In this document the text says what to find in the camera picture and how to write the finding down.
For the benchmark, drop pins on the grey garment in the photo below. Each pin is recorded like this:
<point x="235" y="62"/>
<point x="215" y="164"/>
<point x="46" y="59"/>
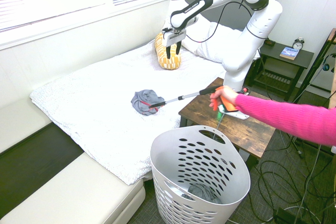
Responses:
<point x="144" y="100"/>

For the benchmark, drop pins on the white bed pillow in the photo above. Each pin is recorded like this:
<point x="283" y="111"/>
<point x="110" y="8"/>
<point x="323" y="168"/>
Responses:
<point x="210" y="45"/>

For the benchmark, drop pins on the yellow patterned pillow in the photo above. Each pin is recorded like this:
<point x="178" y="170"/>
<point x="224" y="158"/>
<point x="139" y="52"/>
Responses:
<point x="170" y="62"/>

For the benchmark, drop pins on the small dark box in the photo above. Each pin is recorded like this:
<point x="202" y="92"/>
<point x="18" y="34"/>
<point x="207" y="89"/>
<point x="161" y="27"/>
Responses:
<point x="270" y="42"/>

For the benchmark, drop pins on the grey clothes pile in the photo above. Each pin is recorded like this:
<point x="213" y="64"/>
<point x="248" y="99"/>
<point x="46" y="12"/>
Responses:
<point x="202" y="193"/>

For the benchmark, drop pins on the rustic wooden side table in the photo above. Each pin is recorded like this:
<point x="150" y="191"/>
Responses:
<point x="252" y="132"/>

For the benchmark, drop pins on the cream bed base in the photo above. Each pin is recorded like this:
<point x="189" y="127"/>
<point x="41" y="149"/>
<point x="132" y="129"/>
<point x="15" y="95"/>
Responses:
<point x="73" y="190"/>

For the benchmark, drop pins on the black alarm clock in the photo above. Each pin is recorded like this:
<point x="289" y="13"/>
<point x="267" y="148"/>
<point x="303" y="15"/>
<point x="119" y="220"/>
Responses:
<point x="298" y="44"/>

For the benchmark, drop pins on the black camera tripod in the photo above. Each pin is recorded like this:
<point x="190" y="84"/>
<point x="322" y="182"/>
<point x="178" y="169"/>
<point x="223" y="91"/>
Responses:
<point x="313" y="72"/>

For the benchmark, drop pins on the pink sleeved forearm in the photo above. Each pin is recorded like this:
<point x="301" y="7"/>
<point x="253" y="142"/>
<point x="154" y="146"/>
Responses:
<point x="288" y="116"/>

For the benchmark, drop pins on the white perforated laundry basket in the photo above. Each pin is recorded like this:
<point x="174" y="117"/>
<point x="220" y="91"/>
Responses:
<point x="210" y="155"/>

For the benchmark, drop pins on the person's hand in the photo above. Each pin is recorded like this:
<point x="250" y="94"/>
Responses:
<point x="227" y="95"/>

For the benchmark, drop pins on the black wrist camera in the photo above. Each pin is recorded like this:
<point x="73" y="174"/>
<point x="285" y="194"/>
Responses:
<point x="166" y="29"/>

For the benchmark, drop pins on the black nightstand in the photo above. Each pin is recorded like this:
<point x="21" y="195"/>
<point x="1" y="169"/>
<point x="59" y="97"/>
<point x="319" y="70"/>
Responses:
<point x="273" y="56"/>

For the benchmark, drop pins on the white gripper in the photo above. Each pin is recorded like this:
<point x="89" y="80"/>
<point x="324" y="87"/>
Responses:
<point x="172" y="38"/>

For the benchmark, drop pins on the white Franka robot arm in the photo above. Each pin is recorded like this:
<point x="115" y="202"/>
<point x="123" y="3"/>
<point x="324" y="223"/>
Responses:
<point x="236" y="58"/>

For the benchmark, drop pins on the blue covered book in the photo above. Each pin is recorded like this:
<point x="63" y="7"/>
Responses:
<point x="289" y="53"/>

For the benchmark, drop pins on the white bed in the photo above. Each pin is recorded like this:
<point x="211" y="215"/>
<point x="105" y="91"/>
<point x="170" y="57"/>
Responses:
<point x="92" y="98"/>

